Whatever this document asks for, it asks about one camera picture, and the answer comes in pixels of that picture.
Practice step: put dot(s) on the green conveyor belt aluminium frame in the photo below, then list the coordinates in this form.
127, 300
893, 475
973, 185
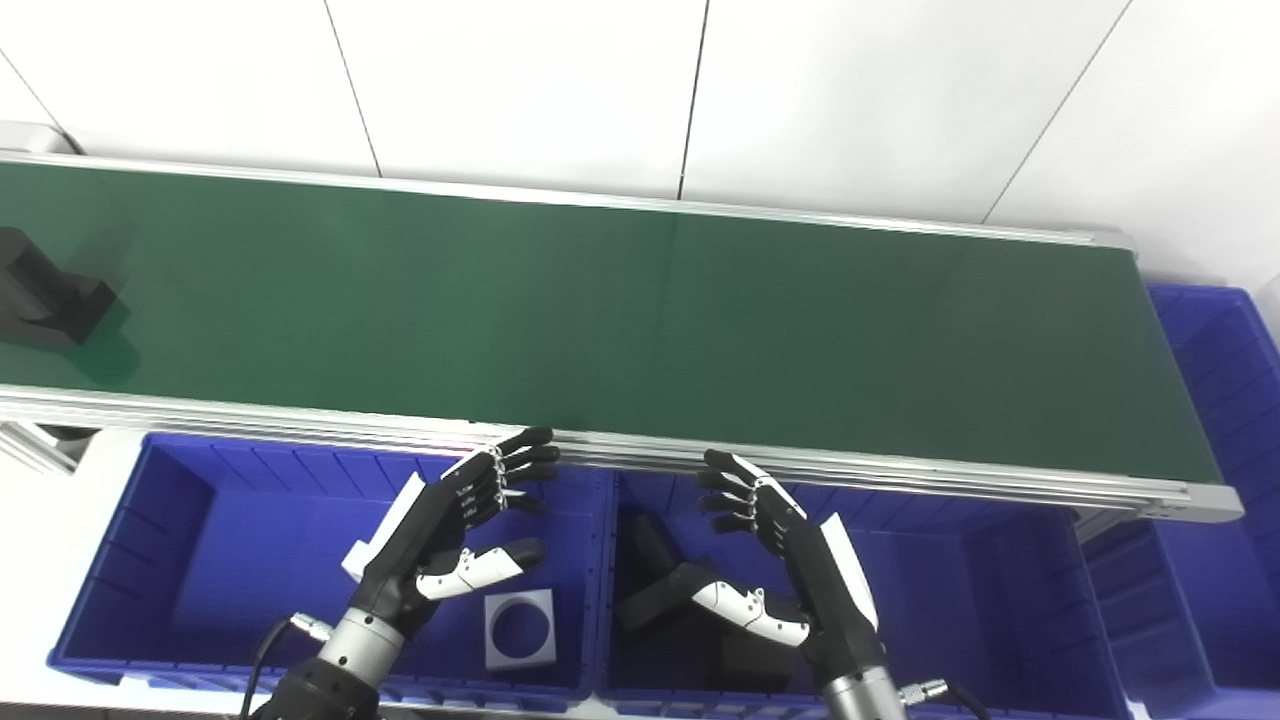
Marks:
600, 320

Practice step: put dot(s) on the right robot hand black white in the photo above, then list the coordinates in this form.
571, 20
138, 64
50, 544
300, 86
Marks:
820, 590

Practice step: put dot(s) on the black cylinder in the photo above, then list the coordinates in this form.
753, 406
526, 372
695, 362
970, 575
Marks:
660, 590
50, 300

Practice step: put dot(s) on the blue plastic bin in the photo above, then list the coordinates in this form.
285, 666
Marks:
960, 600
240, 560
1220, 400

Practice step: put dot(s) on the aluminium conveyor leg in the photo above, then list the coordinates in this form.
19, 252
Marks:
1105, 520
40, 445

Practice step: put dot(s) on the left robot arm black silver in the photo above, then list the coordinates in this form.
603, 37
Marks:
345, 665

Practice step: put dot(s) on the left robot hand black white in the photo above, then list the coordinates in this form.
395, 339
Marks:
440, 540

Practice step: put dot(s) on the white square part round hole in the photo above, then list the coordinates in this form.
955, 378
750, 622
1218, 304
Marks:
500, 650

